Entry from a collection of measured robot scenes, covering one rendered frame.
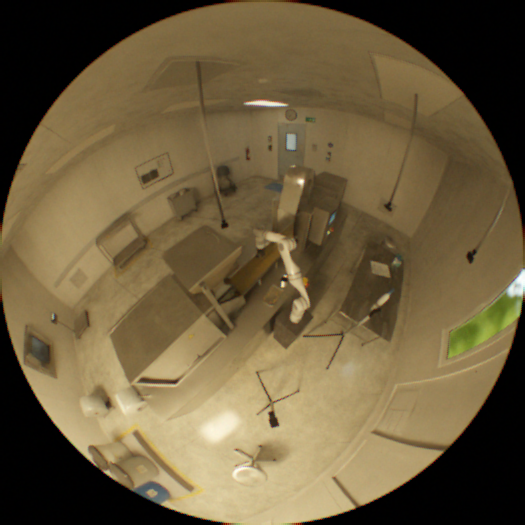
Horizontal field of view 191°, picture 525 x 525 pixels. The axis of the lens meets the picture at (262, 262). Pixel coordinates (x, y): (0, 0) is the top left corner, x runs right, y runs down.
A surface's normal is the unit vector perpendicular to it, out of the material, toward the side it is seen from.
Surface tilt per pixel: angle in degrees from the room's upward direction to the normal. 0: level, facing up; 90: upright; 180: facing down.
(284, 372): 0
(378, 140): 90
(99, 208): 90
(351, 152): 90
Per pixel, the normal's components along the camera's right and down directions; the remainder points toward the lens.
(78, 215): 0.77, 0.47
